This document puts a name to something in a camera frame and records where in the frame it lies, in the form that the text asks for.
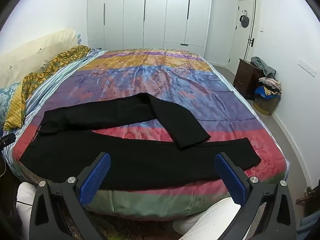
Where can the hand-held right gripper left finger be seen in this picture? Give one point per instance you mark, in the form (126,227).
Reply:
(96,175)

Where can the white door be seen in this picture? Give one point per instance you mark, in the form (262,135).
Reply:
(237,45)

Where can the person's leg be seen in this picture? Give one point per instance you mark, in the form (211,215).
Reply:
(25,205)
(207,220)

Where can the person's left leg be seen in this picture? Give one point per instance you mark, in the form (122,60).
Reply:
(25,205)

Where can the colourful striped bedspread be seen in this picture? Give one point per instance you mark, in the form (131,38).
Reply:
(162,80)

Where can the black round hanging object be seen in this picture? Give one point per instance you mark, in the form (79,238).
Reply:
(244,21)

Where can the white wardrobe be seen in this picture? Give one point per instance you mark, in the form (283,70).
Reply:
(155,12)

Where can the white wall plate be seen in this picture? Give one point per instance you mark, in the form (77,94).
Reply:
(307,67)

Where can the black pants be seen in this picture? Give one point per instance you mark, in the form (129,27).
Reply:
(137,162)

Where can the dark brown object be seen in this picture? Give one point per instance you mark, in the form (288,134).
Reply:
(308,196)

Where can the yellow floral blanket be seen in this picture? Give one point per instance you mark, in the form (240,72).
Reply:
(32,80)

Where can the person's right leg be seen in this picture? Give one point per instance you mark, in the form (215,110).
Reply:
(207,220)

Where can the dark wooden nightstand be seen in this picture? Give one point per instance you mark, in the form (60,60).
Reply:
(243,80)

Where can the grey cloth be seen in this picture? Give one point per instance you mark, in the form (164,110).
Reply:
(262,66)

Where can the patterned floor rug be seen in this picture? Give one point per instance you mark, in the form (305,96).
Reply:
(140,230)

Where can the teal patterned pillow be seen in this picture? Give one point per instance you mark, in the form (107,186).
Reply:
(5,100)

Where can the golden laundry basket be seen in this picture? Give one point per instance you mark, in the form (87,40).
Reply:
(266,106)

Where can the cream headboard pillow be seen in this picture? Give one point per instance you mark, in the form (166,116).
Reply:
(37,47)

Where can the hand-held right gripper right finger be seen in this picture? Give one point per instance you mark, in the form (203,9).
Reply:
(228,175)

